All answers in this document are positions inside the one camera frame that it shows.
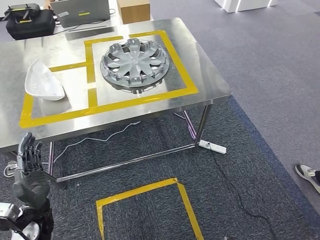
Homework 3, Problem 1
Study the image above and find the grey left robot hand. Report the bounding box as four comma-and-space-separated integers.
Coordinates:
12, 131, 57, 211

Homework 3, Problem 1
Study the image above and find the white plastic shell part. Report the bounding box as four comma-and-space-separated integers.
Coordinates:
24, 59, 66, 102

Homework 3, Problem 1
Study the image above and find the stainless steel workbench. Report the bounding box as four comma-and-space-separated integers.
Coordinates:
0, 17, 232, 190

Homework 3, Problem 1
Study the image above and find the white power strip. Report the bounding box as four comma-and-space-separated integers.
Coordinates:
198, 139, 227, 156
2, 160, 20, 178

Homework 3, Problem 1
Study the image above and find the black carry case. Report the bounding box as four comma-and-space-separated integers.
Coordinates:
5, 9, 56, 41

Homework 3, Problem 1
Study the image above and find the black remote controller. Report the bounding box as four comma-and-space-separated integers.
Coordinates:
3, 3, 42, 24

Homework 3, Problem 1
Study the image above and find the grey plastic wheel cover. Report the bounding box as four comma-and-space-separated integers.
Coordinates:
100, 38, 171, 95

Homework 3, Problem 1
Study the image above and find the grey laptop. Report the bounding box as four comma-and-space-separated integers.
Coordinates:
50, 0, 111, 29

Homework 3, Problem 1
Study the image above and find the white desk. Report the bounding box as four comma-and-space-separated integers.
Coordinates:
0, 0, 154, 37

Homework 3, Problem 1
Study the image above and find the brown cardboard box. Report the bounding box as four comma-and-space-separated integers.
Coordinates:
115, 0, 151, 25

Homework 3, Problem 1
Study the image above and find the white display platform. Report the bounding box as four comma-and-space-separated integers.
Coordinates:
214, 0, 278, 13

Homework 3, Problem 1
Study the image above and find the white floor cable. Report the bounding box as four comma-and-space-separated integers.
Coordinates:
53, 120, 141, 165

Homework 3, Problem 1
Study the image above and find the black floor cable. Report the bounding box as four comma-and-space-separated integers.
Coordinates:
210, 149, 278, 240

